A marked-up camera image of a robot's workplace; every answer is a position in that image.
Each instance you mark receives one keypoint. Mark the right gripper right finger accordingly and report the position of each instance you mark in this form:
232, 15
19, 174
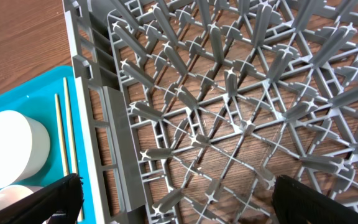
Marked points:
295, 202

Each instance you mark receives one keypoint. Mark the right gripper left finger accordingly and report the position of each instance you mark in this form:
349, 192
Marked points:
59, 202

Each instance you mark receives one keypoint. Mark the white paper cup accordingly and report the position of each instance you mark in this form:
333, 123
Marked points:
24, 147

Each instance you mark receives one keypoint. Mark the grey dishwasher rack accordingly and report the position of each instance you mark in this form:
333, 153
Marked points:
190, 110

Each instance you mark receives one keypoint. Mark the right wooden chopstick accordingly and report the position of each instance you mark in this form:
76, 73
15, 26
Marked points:
71, 138

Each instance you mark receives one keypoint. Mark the teal serving tray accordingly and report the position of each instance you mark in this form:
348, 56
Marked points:
36, 99

